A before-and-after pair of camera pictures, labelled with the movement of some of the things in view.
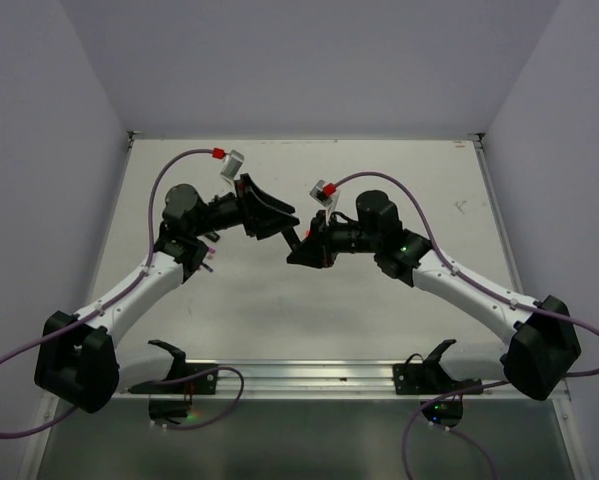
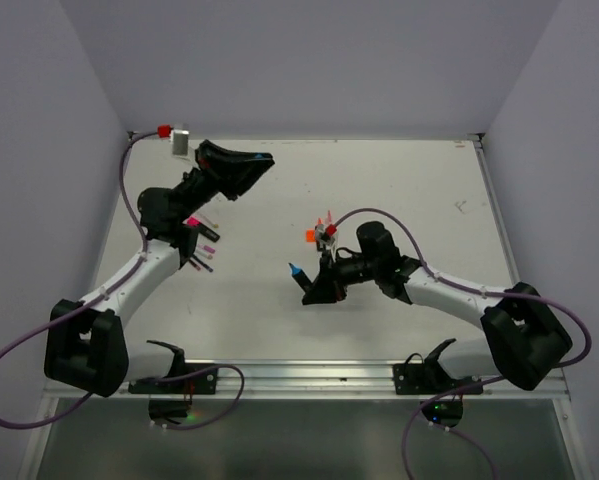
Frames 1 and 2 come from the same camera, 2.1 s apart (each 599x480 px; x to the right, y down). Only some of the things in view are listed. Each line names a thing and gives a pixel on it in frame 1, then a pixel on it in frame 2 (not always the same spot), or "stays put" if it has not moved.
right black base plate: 426,379 stays put
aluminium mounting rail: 328,379 stays put
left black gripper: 262,214 -> 232,173
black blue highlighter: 291,238 -> 301,278
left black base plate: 205,384 stays put
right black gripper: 317,248 -> 330,271
